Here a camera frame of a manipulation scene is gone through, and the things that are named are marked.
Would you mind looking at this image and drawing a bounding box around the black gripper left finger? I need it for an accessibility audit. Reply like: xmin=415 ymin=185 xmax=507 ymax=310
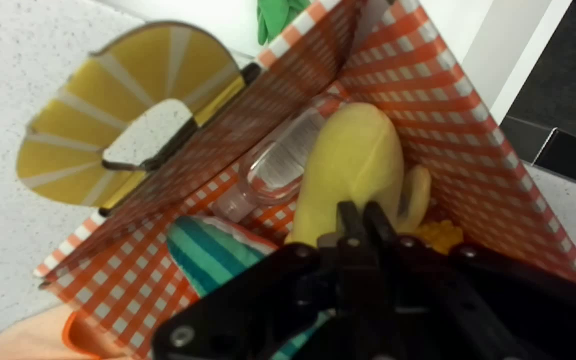
xmin=152 ymin=202 xmax=369 ymax=360

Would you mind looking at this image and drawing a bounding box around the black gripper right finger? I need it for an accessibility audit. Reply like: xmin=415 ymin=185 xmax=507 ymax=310
xmin=364 ymin=202 xmax=576 ymax=360

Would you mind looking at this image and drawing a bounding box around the yellow banana plush toy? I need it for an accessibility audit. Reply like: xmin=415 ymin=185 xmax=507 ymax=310
xmin=287 ymin=102 xmax=433 ymax=246

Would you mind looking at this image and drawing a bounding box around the red checkered basket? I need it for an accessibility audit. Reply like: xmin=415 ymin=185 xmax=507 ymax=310
xmin=19 ymin=0 xmax=576 ymax=355

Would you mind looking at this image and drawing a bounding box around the striped watermelon plush toy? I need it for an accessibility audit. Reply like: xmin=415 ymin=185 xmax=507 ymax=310
xmin=152 ymin=215 xmax=330 ymax=360

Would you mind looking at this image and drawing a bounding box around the orange plastic cup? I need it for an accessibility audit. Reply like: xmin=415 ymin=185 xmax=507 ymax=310
xmin=61 ymin=312 xmax=128 ymax=360

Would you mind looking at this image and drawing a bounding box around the orange cloth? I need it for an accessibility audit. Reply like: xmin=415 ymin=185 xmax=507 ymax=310
xmin=0 ymin=305 xmax=79 ymax=360

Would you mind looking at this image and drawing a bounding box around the yellow toy ring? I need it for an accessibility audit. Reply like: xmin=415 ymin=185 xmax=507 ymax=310
xmin=14 ymin=20 xmax=249 ymax=209

